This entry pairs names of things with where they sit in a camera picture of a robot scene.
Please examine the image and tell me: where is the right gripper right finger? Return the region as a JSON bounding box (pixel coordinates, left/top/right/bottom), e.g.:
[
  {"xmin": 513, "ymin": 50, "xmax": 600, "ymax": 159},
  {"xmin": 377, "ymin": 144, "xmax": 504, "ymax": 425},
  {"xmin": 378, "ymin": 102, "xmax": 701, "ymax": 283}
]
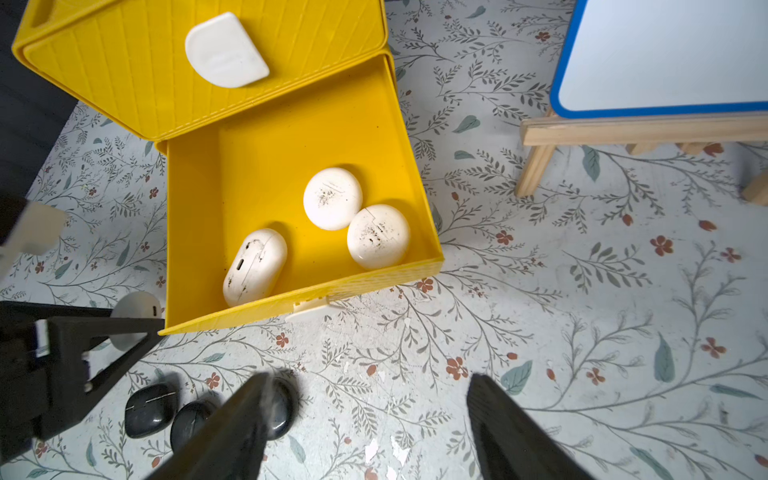
[{"xmin": 466, "ymin": 374, "xmax": 591, "ymax": 480}]

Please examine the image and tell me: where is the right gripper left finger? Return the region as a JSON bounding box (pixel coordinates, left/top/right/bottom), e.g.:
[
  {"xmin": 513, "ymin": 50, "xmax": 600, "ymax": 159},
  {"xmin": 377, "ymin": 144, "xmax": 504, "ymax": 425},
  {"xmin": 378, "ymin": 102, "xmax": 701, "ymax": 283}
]
[{"xmin": 149, "ymin": 373, "xmax": 273, "ymax": 479}]

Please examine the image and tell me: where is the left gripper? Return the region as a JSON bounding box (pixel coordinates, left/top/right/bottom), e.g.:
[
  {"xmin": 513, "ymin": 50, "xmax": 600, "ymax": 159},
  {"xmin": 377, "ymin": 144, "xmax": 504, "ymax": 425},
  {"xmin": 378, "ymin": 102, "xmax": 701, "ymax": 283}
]
[{"xmin": 1, "ymin": 302, "xmax": 164, "ymax": 464}]

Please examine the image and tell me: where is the black oval earphone case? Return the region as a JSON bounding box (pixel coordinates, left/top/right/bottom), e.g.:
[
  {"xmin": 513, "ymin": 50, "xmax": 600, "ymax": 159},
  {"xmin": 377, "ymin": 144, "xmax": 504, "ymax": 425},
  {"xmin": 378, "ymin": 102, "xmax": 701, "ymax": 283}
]
[{"xmin": 170, "ymin": 400, "xmax": 217, "ymax": 453}]

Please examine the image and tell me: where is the black round earphone case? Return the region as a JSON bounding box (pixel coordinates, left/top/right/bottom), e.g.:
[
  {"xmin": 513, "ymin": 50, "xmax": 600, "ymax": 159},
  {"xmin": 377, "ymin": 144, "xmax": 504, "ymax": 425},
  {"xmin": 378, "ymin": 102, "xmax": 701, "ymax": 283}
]
[{"xmin": 267, "ymin": 378, "xmax": 299, "ymax": 441}]

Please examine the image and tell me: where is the black square earphone case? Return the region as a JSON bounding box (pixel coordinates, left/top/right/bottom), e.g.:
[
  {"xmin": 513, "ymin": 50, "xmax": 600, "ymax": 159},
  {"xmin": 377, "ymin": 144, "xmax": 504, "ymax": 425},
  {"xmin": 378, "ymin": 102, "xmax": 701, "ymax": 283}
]
[{"xmin": 124, "ymin": 383, "xmax": 178, "ymax": 439}]

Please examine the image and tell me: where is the white oblong earphone case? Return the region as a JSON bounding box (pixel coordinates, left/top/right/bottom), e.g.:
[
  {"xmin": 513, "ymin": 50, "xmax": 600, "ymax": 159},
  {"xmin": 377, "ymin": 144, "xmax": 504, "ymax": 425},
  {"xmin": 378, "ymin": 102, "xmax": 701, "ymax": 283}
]
[{"xmin": 222, "ymin": 228, "xmax": 288, "ymax": 307}]

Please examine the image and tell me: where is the white round earphone case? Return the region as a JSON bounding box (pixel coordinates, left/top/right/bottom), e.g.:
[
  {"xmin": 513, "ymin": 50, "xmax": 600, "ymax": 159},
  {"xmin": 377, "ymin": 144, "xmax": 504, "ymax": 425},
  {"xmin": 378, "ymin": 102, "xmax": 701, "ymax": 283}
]
[
  {"xmin": 303, "ymin": 167, "xmax": 363, "ymax": 231},
  {"xmin": 347, "ymin": 204, "xmax": 411, "ymax": 270},
  {"xmin": 110, "ymin": 291, "xmax": 162, "ymax": 352}
]

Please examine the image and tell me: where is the yellow drawer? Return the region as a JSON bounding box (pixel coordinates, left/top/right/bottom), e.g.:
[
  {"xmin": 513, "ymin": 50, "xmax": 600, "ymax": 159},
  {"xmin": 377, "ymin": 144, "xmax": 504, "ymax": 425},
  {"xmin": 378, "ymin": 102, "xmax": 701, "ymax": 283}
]
[
  {"xmin": 163, "ymin": 52, "xmax": 444, "ymax": 335},
  {"xmin": 20, "ymin": 0, "xmax": 388, "ymax": 142}
]

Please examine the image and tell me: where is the wooden easel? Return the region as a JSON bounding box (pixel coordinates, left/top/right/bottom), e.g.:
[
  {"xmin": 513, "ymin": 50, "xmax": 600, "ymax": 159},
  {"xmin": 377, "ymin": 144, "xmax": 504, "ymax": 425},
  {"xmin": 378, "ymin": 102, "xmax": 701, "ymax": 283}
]
[{"xmin": 515, "ymin": 110, "xmax": 767, "ymax": 198}]

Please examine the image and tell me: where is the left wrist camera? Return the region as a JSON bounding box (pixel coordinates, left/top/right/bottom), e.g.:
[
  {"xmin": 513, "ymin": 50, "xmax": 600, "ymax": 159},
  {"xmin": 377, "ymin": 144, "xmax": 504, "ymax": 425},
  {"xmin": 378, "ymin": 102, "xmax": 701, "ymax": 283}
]
[{"xmin": 1, "ymin": 196, "xmax": 68, "ymax": 279}]

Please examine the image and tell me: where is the white board blue frame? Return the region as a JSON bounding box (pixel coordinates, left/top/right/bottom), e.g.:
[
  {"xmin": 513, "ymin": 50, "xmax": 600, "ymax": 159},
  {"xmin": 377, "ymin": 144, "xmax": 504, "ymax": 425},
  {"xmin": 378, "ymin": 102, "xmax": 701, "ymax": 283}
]
[{"xmin": 550, "ymin": 0, "xmax": 767, "ymax": 119}]

